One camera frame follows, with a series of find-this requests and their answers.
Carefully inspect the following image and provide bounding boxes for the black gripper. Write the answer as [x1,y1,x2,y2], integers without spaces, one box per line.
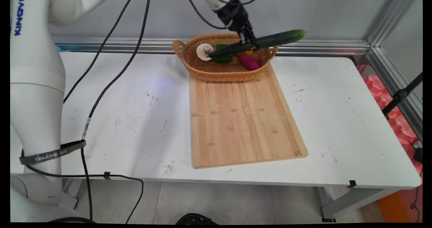
[216,0,260,50]

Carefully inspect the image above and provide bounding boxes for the dark green cucumber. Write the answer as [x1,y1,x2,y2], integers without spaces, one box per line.
[208,29,307,58]

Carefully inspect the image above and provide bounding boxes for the purple sweet potato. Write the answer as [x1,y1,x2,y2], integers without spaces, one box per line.
[238,54,261,70]

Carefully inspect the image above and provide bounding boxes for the green bell pepper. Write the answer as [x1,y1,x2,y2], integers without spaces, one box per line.
[213,44,234,64]

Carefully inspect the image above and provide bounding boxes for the woven wicker basket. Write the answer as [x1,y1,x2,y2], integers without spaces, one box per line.
[173,33,280,83]

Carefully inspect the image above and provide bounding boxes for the beige toy mushroom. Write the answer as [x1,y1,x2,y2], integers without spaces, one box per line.
[196,43,215,61]

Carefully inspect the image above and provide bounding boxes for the bamboo cutting board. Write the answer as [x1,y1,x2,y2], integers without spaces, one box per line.
[189,64,308,170]

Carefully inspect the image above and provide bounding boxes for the black tripod leg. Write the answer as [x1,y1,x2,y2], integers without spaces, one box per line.
[381,72,423,120]

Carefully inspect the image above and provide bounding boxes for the red foam mat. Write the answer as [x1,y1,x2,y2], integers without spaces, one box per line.
[362,74,423,176]

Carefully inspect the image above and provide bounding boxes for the black round object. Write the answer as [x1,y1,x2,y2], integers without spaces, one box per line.
[175,213,219,225]

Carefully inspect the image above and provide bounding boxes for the grey table leg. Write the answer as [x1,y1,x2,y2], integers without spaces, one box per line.
[317,186,403,222]
[61,178,84,210]

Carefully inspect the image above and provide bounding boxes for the black power adapter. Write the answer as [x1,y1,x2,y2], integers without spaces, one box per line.
[412,140,423,164]

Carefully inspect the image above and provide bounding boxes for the orange floor mat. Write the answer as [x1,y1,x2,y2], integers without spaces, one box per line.
[376,190,417,224]

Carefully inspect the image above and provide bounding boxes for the aluminium frame rail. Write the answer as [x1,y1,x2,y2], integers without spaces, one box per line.
[51,36,372,56]
[366,47,423,143]

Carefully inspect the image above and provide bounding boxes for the aluminium frame post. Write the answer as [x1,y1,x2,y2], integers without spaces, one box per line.
[366,0,421,49]

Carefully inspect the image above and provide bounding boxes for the black cable with white label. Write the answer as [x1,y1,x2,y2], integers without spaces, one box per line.
[80,0,152,222]

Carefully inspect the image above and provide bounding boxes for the grey SAMZHE strap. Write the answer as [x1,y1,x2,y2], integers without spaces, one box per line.
[19,139,87,165]

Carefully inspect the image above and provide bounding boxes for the thin black floor cable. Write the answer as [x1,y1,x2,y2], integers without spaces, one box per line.
[409,176,423,222]

